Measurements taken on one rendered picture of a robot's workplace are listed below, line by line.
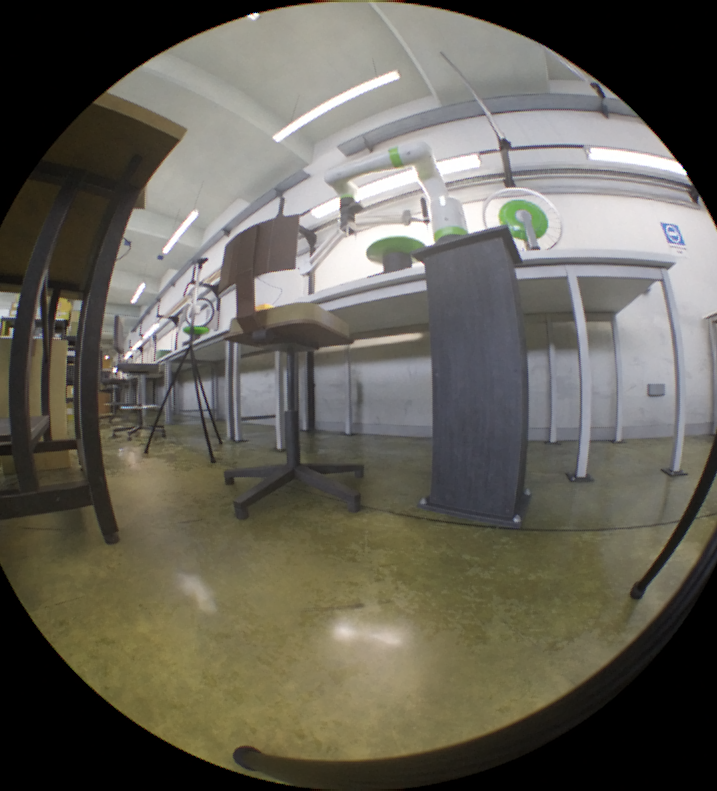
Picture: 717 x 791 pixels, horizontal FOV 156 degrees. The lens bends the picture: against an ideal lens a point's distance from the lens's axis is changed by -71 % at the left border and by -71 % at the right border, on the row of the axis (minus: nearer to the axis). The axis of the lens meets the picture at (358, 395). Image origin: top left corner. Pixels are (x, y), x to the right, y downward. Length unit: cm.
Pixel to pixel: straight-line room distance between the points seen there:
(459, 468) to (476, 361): 30
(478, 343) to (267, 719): 84
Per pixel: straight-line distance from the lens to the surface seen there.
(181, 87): 393
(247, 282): 82
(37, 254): 78
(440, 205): 100
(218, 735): 39
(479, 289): 77
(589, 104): 397
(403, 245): 129
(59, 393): 169
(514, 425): 71
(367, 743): 36
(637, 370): 229
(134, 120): 75
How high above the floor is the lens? 35
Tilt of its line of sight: level
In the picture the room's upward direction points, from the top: 1 degrees counter-clockwise
